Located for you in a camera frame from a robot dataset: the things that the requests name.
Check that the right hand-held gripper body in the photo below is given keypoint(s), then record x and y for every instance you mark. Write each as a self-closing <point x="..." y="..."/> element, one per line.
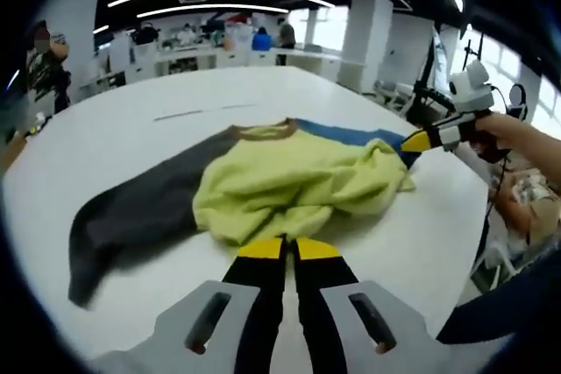
<point x="471" y="93"/>

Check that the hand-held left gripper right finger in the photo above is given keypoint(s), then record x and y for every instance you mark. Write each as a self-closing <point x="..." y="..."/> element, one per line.
<point x="324" y="304"/>

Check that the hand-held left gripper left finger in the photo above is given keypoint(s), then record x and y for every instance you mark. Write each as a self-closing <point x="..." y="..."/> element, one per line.
<point x="258" y="286"/>

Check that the yellow-green colour-block garment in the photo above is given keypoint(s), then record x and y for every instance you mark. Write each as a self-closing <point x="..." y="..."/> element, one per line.
<point x="271" y="177"/>

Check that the person's right hand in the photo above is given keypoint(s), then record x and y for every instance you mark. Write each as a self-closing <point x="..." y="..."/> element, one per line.
<point x="495" y="131"/>

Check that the black monitor on stand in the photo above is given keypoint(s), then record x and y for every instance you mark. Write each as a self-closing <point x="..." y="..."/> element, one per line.
<point x="431" y="80"/>

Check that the white office chair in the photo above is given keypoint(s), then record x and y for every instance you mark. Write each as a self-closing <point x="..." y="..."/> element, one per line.
<point x="392" y="93"/>

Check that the person's dark blue trousers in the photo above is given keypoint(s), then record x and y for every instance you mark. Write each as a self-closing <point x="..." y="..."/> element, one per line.
<point x="504" y="295"/>

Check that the white cabinet row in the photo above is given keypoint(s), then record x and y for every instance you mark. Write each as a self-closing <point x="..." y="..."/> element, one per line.
<point x="197" y="58"/>

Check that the short curved ceiling light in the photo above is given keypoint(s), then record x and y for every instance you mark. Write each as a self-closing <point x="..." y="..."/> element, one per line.
<point x="219" y="8"/>

